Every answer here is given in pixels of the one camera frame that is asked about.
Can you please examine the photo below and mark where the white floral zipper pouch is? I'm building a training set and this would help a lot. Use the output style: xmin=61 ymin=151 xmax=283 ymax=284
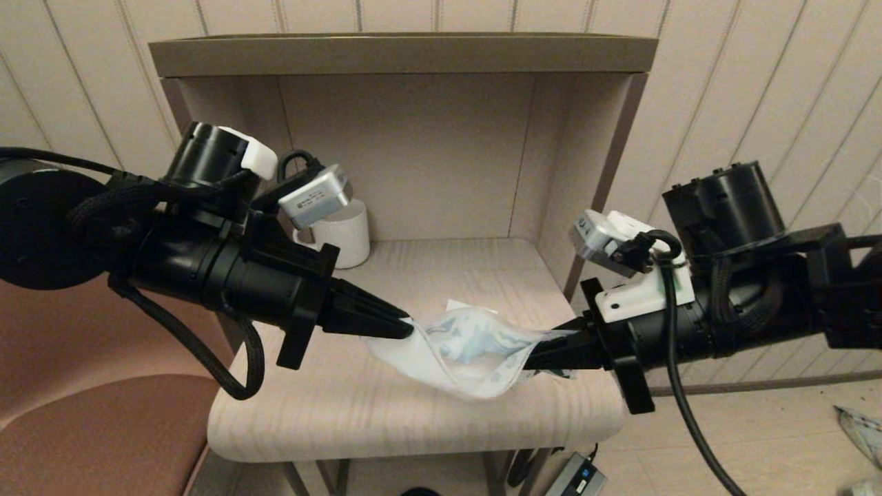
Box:
xmin=362 ymin=307 xmax=578 ymax=402

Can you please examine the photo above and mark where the pink upholstered chair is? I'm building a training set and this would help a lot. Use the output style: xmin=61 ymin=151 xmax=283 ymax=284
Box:
xmin=0 ymin=276 xmax=238 ymax=496

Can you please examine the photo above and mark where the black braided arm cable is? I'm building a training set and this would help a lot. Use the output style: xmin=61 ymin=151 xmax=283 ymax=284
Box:
xmin=713 ymin=255 xmax=779 ymax=331
xmin=69 ymin=183 xmax=266 ymax=402

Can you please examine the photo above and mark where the dark metal table leg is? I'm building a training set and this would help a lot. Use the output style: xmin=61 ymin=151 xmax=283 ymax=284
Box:
xmin=482 ymin=448 xmax=552 ymax=496
xmin=283 ymin=458 xmax=352 ymax=496

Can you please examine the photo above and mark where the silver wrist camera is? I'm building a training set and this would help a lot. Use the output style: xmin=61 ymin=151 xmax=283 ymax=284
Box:
xmin=568 ymin=210 xmax=624 ymax=269
xmin=278 ymin=164 xmax=353 ymax=230

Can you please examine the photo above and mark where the black left camera cable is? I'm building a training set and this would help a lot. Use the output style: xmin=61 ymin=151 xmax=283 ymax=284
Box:
xmin=277 ymin=149 xmax=325 ymax=181

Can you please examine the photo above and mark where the beige wooden shelf hutch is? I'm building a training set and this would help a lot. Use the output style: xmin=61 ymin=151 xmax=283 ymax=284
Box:
xmin=148 ymin=33 xmax=659 ymax=304

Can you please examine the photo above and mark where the white ribbed ceramic mug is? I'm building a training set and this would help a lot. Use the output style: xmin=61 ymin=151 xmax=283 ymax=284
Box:
xmin=296 ymin=198 xmax=371 ymax=269

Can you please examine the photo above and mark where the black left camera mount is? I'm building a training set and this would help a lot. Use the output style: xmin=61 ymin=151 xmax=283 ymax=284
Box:
xmin=248 ymin=186 xmax=304 ymax=242

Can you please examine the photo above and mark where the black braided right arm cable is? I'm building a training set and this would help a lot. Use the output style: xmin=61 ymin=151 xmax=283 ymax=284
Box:
xmin=713 ymin=255 xmax=779 ymax=331

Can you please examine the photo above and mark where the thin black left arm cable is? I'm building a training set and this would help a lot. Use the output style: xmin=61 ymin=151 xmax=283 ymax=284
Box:
xmin=0 ymin=147 xmax=121 ymax=176

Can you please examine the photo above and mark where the grey power adapter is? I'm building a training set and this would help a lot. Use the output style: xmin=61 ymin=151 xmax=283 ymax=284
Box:
xmin=544 ymin=453 xmax=608 ymax=496

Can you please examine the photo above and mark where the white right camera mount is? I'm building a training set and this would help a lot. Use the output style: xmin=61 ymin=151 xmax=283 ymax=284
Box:
xmin=596 ymin=210 xmax=695 ymax=324

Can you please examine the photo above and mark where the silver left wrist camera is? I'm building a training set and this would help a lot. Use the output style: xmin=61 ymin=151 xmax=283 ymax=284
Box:
xmin=278 ymin=164 xmax=353 ymax=230

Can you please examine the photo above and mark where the brown baseboard strip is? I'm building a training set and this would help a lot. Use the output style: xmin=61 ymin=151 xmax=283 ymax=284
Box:
xmin=648 ymin=371 xmax=882 ymax=399

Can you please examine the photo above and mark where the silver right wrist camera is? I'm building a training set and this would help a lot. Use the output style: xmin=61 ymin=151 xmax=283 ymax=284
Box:
xmin=568 ymin=210 xmax=624 ymax=269

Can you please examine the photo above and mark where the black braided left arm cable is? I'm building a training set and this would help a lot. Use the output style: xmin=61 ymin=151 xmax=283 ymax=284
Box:
xmin=69 ymin=183 xmax=266 ymax=402

